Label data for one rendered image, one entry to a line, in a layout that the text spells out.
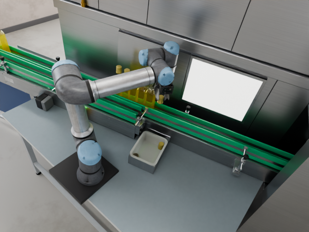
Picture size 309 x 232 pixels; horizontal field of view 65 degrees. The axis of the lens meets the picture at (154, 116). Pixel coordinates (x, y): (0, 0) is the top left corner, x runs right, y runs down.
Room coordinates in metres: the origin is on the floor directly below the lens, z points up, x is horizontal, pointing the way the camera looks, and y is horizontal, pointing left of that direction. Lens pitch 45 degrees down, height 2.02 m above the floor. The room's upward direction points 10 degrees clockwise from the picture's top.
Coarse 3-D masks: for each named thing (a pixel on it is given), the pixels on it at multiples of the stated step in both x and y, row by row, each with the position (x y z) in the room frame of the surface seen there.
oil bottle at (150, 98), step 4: (148, 88) 1.16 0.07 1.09; (148, 92) 1.14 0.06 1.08; (152, 92) 1.14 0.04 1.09; (148, 96) 1.14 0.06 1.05; (152, 96) 1.13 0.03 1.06; (144, 100) 1.15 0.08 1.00; (148, 100) 1.14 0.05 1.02; (152, 100) 1.13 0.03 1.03; (144, 104) 1.14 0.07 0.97; (148, 104) 1.14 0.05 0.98; (152, 104) 1.14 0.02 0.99; (152, 108) 1.15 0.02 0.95
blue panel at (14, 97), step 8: (0, 88) 1.40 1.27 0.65; (8, 88) 1.37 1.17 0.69; (16, 88) 1.35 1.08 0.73; (0, 96) 1.41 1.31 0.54; (8, 96) 1.38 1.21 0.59; (16, 96) 1.36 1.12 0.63; (24, 96) 1.33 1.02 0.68; (0, 104) 1.43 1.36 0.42; (8, 104) 1.40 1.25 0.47; (16, 104) 1.37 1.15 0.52
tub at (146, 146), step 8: (144, 136) 1.02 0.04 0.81; (152, 136) 1.02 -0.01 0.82; (160, 136) 1.01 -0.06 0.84; (136, 144) 0.92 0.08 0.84; (144, 144) 0.99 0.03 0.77; (152, 144) 1.00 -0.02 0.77; (136, 152) 0.91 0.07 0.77; (144, 152) 0.92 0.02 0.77; (152, 152) 0.93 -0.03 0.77; (160, 152) 0.89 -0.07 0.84; (144, 160) 0.81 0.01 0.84; (152, 160) 0.87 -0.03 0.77
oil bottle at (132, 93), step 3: (129, 90) 1.18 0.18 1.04; (132, 90) 1.17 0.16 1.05; (135, 90) 1.17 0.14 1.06; (129, 93) 1.18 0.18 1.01; (132, 93) 1.17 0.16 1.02; (135, 93) 1.17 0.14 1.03; (129, 96) 1.18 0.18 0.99; (132, 96) 1.17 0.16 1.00; (135, 96) 1.17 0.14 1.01; (132, 99) 1.17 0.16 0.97; (135, 99) 1.17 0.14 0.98
